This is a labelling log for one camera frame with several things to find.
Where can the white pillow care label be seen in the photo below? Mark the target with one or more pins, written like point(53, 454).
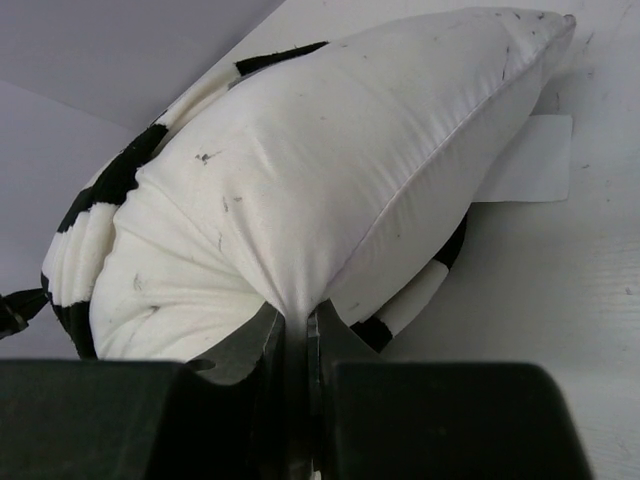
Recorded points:
point(535, 165)

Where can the white pillow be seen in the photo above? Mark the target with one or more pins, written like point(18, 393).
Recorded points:
point(334, 176)

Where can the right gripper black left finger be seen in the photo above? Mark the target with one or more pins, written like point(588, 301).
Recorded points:
point(246, 425)

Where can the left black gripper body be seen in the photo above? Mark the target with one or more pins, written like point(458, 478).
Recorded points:
point(19, 308)

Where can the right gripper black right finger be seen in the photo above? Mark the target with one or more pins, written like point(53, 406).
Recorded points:
point(330, 344)

